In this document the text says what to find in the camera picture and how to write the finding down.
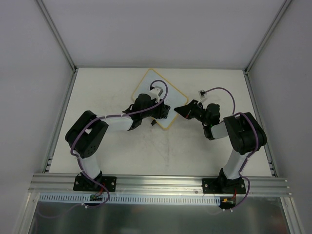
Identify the white whiteboard yellow frame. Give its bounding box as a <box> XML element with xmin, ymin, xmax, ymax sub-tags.
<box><xmin>132</xmin><ymin>69</ymin><xmax>189</xmax><ymax>130</ymax></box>

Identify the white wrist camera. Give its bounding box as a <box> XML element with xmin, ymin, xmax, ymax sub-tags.
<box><xmin>198</xmin><ymin>90</ymin><xmax>207</xmax><ymax>102</ymax></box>
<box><xmin>149</xmin><ymin>86</ymin><xmax>163</xmax><ymax>103</ymax></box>

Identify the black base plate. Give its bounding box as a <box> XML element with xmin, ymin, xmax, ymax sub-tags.
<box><xmin>73</xmin><ymin>174</ymin><xmax>117</xmax><ymax>192</ymax></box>
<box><xmin>202</xmin><ymin>177</ymin><xmax>246</xmax><ymax>195</ymax></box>

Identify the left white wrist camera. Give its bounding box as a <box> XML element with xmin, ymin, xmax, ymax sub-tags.
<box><xmin>149</xmin><ymin>86</ymin><xmax>163</xmax><ymax>103</ymax></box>

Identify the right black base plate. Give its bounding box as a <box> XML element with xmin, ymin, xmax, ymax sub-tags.
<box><xmin>202</xmin><ymin>177</ymin><xmax>246</xmax><ymax>195</ymax></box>

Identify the right aluminium frame post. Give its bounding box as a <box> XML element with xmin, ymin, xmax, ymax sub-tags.
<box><xmin>244</xmin><ymin>0</ymin><xmax>293</xmax><ymax>74</ymax></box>

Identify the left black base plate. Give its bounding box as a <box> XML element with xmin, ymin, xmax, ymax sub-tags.
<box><xmin>73</xmin><ymin>174</ymin><xmax>117</xmax><ymax>192</ymax></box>

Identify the left aluminium frame post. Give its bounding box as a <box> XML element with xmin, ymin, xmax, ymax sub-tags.
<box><xmin>36</xmin><ymin>0</ymin><xmax>78</xmax><ymax>71</ymax></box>

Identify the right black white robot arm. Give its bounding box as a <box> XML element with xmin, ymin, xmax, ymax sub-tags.
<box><xmin>175</xmin><ymin>100</ymin><xmax>267</xmax><ymax>195</ymax></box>

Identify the white slotted cable duct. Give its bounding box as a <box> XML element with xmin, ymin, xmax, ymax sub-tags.
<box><xmin>39</xmin><ymin>193</ymin><xmax>221</xmax><ymax>206</ymax></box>

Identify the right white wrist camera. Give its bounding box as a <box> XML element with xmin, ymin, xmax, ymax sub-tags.
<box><xmin>198</xmin><ymin>90</ymin><xmax>207</xmax><ymax>102</ymax></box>

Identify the aluminium frame post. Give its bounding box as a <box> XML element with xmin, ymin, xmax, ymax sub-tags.
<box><xmin>244</xmin><ymin>0</ymin><xmax>293</xmax><ymax>74</ymax></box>
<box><xmin>36</xmin><ymin>0</ymin><xmax>78</xmax><ymax>71</ymax></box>

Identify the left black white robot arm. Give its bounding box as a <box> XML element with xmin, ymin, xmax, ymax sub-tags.
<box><xmin>65</xmin><ymin>94</ymin><xmax>171</xmax><ymax>192</ymax></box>

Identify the aluminium mounting rail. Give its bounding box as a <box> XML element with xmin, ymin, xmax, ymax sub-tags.
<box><xmin>28</xmin><ymin>173</ymin><xmax>293</xmax><ymax>197</ymax></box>

